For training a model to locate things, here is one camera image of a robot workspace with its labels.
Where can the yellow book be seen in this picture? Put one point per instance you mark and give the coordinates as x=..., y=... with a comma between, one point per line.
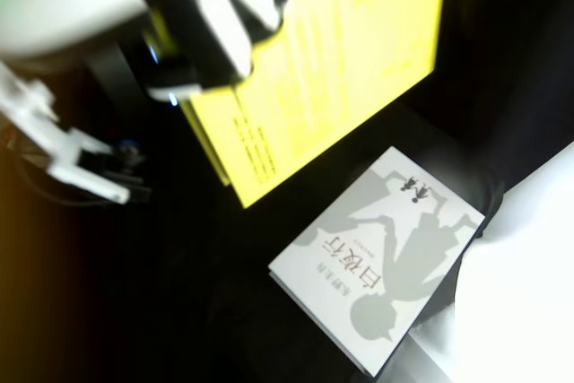
x=350, y=64

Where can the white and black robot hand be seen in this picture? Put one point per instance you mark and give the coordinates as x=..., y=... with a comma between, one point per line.
x=58, y=2

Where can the white book with grey silhouette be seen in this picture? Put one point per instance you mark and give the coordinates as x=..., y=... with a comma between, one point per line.
x=367, y=266

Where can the black table cloth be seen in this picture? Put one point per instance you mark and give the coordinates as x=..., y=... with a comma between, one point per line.
x=179, y=289

